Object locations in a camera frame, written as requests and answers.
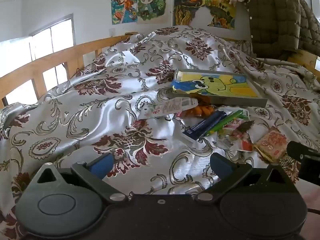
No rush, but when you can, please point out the orange pink biscuit packet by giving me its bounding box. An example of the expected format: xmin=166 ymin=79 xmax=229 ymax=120
xmin=254 ymin=126 xmax=290 ymax=163

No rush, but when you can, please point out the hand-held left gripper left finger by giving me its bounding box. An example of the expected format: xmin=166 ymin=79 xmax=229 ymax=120
xmin=35 ymin=153 xmax=127 ymax=204

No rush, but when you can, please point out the dark blue long packet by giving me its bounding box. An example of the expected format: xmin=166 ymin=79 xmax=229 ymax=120
xmin=182 ymin=110 xmax=228 ymax=141

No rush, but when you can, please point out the wooden bed rail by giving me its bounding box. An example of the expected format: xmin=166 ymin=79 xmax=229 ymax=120
xmin=0 ymin=32 xmax=138 ymax=109

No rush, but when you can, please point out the olive quilted jacket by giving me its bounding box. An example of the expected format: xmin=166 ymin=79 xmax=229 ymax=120
xmin=246 ymin=0 xmax=320 ymax=62

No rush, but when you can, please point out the yellow blue drawing paper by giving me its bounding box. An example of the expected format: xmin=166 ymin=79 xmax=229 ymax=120
xmin=172 ymin=70 xmax=259 ymax=98

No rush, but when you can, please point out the dark brown snack wrapper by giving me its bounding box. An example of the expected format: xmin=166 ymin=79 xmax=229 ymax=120
xmin=236 ymin=120 xmax=255 ymax=133

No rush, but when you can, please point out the light wooden board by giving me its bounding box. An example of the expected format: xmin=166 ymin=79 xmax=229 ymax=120
xmin=287 ymin=49 xmax=320 ymax=77

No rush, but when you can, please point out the grey shallow box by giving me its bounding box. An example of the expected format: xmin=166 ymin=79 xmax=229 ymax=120
xmin=166 ymin=69 xmax=268 ymax=107

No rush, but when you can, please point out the white green snack packet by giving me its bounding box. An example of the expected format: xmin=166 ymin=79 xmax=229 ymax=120
xmin=137 ymin=97 xmax=198 ymax=120

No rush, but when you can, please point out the person's right hand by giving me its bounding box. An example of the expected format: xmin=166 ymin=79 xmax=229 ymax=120
xmin=304 ymin=189 xmax=320 ymax=240

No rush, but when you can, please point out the orange-haired girl wall poster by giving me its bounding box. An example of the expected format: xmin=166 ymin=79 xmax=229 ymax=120
xmin=111 ymin=0 xmax=138 ymax=25

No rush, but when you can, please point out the green long packet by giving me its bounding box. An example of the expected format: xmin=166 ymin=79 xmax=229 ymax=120
xmin=204 ymin=109 xmax=245 ymax=137

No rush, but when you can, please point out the white red snack packet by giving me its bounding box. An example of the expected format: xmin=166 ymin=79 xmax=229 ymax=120
xmin=234 ymin=136 xmax=254 ymax=153
xmin=219 ymin=124 xmax=242 ymax=143

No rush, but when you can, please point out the clear bag of orange snacks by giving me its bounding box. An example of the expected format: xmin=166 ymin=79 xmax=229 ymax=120
xmin=184 ymin=93 xmax=216 ymax=118

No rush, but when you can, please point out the swirly colourful painting poster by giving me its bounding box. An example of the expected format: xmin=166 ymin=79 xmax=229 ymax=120
xmin=173 ymin=0 xmax=237 ymax=30

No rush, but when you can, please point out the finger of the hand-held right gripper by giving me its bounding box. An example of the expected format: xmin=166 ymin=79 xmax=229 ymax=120
xmin=287 ymin=141 xmax=304 ymax=158

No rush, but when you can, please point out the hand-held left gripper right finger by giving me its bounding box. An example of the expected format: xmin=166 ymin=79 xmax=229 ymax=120
xmin=196 ymin=152 xmax=290 ymax=204

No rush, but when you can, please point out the blond cartoon figure wall poster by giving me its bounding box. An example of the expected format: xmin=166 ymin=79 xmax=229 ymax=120
xmin=136 ymin=0 xmax=168 ymax=25

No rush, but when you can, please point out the window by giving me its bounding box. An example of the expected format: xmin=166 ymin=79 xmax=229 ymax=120
xmin=0 ymin=14 xmax=75 ymax=105

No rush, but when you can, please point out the floral satin blanket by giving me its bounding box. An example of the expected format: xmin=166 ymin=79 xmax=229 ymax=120
xmin=0 ymin=25 xmax=320 ymax=240

